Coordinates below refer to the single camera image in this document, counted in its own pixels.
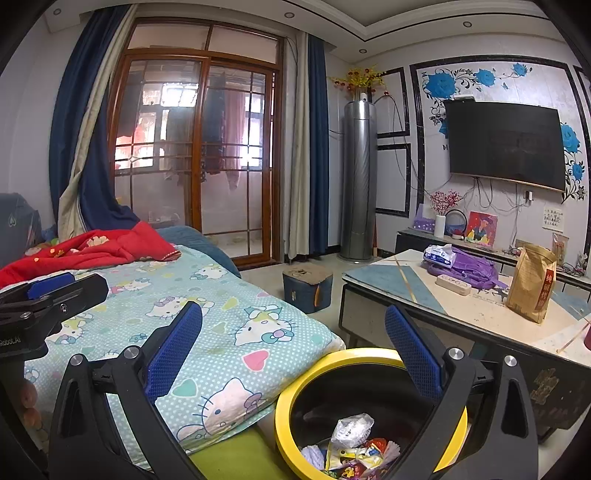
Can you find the yellow artificial flowers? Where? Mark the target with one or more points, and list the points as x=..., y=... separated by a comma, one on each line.
x=360, y=76

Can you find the yellow rimmed black bin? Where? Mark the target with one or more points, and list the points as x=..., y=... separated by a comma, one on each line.
x=351, y=356

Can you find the white power strip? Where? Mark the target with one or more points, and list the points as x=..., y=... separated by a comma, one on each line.
x=453, y=284

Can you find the blue curtain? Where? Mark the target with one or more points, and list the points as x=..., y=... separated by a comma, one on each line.
x=74, y=92
x=318, y=138

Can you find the red flowered blanket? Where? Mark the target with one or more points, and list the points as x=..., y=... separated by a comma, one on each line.
x=92, y=254

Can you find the white blue tissue pack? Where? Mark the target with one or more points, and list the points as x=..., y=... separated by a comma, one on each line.
x=438, y=256

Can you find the dark teal blanket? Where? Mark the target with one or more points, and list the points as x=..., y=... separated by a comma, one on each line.
x=198, y=240

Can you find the pink flowers in white vase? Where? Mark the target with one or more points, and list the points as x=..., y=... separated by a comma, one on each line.
x=439, y=227

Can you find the colourful painting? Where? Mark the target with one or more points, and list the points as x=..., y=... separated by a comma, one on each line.
x=481, y=228

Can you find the purple bag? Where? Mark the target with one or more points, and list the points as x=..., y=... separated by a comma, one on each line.
x=475, y=270

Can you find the white foam net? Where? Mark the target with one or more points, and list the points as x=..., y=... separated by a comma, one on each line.
x=391, y=451

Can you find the brown paper bag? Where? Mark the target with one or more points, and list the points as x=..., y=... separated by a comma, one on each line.
x=531, y=286

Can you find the yellow snack wrapper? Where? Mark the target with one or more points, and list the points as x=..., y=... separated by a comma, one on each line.
x=346, y=459

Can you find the standing snack packet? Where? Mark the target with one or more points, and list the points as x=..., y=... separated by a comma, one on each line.
x=561, y=249

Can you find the dark television stand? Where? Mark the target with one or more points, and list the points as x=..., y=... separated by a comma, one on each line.
x=406, y=240

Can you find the marble top coffee table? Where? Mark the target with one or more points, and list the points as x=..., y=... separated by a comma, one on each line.
x=383, y=277

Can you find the red plastic bag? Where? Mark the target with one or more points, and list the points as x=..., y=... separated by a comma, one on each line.
x=377, y=446

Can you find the cartoon cat printed blanket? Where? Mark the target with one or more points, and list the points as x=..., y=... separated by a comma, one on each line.
x=258, y=314

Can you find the wooden glass sliding door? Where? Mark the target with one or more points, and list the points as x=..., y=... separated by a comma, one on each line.
x=202, y=138

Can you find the person's left hand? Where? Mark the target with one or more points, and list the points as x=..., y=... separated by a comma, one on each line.
x=30, y=401

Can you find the red purple candy wrapper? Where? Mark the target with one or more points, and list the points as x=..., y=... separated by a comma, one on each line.
x=351, y=473

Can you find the white wall notice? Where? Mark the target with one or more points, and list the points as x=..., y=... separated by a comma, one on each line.
x=553, y=219

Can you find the beige curtain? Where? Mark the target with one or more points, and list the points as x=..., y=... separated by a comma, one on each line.
x=71, y=212
x=295, y=161

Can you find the pale purple foam net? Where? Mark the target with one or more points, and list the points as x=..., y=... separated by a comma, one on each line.
x=314, y=458

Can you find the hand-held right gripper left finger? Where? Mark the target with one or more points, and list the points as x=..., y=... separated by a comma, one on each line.
x=175, y=346

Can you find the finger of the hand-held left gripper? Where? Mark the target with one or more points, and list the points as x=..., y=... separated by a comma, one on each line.
x=46, y=286
x=87, y=288

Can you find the silver wrapper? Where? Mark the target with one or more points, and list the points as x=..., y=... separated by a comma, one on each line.
x=353, y=429

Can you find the blue storage stool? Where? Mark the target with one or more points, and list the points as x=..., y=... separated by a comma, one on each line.
x=304, y=293

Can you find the grey tower air conditioner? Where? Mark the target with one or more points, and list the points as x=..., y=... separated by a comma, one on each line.
x=359, y=184

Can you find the thin wooden stick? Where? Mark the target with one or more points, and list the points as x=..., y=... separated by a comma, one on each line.
x=572, y=338

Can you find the black wall television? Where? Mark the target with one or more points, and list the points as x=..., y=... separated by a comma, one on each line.
x=503, y=143

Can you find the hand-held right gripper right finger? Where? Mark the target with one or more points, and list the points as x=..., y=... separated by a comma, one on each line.
x=413, y=350

